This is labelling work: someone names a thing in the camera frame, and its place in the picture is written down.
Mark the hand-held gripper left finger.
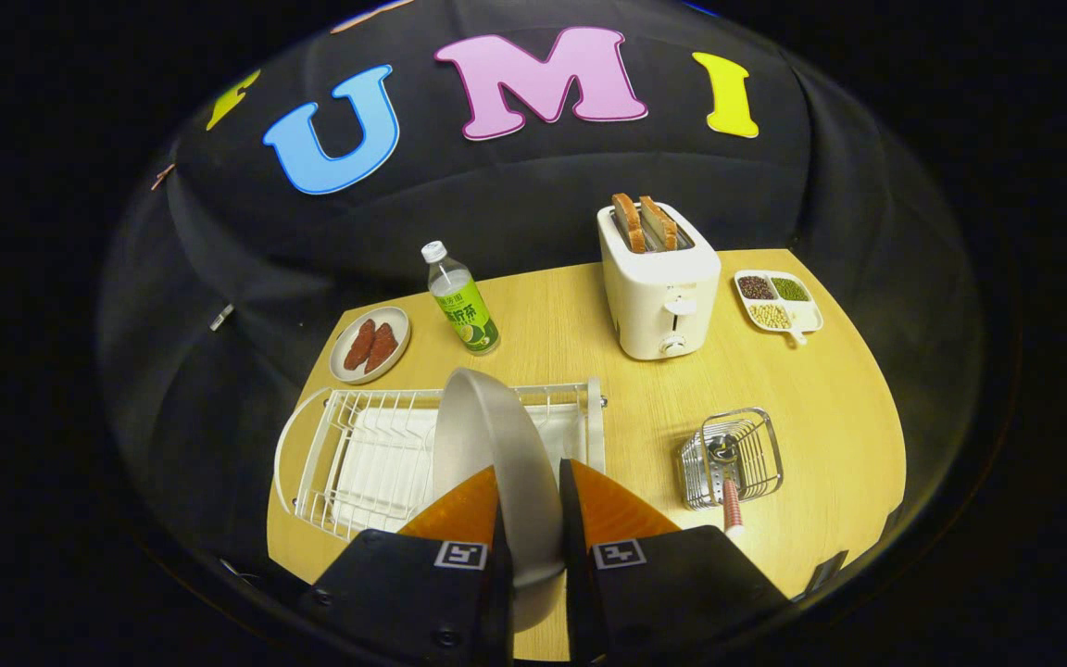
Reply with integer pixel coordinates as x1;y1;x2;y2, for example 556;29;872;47
297;463;516;667

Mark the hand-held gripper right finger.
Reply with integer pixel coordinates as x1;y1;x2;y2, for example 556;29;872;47
559;459;794;666

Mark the grey round plate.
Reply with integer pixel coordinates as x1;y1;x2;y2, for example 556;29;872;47
430;367;567;636

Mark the white spoon with striped handle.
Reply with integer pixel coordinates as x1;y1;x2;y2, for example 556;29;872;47
708;434;747;540

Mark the white wire dish rack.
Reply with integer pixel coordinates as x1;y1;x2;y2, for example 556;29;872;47
272;375;609;543

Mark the metal wire basket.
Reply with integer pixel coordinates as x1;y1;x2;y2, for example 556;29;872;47
678;407;785;511

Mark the small grey plate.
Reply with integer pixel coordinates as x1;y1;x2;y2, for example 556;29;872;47
329;306;412;385

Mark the white compartment dish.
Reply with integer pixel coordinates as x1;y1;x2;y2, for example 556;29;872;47
734;269;824;346

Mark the green label drink bottle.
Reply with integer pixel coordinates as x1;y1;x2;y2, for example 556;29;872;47
421;240;501;357

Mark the white toaster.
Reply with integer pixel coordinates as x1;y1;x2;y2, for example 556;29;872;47
596;199;722;361

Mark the toasted bread slice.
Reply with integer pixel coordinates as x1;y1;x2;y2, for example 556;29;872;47
611;193;647;254
638;195;680;251

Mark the black backdrop cloth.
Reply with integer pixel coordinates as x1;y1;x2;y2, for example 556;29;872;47
98;0;988;575

